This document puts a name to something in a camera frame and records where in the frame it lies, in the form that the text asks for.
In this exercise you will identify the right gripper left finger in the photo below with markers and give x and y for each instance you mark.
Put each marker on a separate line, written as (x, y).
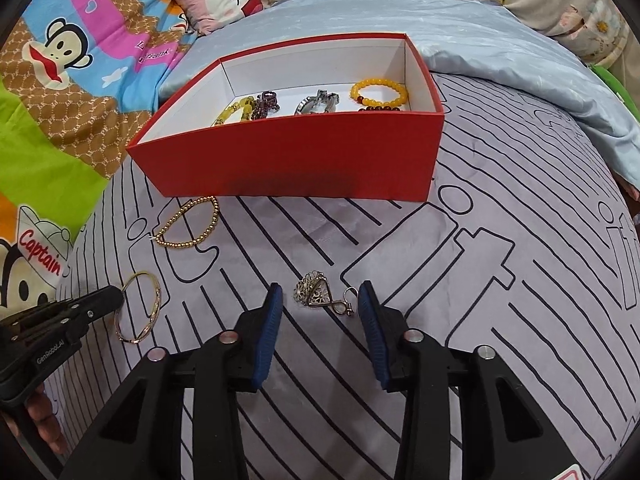
(138, 433)

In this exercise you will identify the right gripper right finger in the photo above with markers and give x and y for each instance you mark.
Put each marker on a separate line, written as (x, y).
(505, 433)

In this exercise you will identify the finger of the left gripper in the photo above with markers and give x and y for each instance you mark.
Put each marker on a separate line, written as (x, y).
(89, 307)

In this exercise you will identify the rose gold bangle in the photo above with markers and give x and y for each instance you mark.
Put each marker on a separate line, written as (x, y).
(151, 312)

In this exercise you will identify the silver filigree pendant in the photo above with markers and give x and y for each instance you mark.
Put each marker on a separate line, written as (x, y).
(313, 291)

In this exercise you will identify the silver blue dial wristwatch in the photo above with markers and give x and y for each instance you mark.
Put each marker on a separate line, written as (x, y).
(322, 102)

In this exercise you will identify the person hand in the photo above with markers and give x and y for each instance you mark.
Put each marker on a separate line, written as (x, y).
(39, 408)

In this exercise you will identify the grey lined bed sheet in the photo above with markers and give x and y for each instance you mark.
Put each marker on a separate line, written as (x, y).
(525, 244)

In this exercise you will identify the cartoon monkey colourful quilt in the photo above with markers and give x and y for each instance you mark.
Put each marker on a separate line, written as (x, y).
(79, 78)

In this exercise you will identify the red cardboard box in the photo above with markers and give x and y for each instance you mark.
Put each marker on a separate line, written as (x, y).
(231, 130)

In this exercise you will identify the green plastic object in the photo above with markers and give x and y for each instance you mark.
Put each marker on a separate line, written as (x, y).
(617, 88)

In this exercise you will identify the light blue blanket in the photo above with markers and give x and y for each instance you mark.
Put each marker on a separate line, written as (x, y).
(463, 37)

